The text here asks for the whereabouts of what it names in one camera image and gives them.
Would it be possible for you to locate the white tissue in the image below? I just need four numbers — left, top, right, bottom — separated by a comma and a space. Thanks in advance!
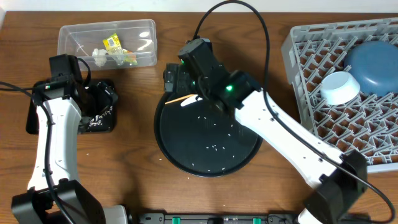
92, 49, 108, 67

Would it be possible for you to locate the black rectangular waste tray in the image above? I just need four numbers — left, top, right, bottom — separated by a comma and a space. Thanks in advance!
25, 79, 118, 135

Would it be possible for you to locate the grey dishwasher rack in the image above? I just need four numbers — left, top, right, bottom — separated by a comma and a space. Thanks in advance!
281, 18, 397, 173

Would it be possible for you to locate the wooden chopstick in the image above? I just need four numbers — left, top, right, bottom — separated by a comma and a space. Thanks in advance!
164, 94, 197, 105

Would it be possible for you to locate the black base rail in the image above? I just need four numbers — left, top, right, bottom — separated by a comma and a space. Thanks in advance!
136, 213, 297, 224

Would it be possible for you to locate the white plastic spoon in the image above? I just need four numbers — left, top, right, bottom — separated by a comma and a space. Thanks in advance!
180, 95, 202, 107

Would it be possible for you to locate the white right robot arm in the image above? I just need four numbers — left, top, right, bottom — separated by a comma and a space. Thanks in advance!
163, 39, 369, 223

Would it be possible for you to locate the light blue small bowl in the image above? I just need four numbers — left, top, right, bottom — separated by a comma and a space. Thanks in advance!
320, 71, 360, 105

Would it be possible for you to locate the clear plastic bin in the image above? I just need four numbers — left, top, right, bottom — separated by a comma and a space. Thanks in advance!
57, 19, 157, 70

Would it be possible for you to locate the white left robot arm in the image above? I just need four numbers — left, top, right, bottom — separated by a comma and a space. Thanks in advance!
11, 54, 129, 223

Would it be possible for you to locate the pile of rice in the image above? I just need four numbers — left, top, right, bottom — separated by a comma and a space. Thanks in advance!
88, 106, 113, 128

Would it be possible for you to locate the yellow snack wrapper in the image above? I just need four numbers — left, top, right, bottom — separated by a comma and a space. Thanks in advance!
103, 33, 137, 66

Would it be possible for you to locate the round black serving tray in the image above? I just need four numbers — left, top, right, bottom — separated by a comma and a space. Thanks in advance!
154, 93, 262, 177

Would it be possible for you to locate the large dark blue bowl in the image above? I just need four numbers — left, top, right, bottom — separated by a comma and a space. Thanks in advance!
344, 41, 397, 96

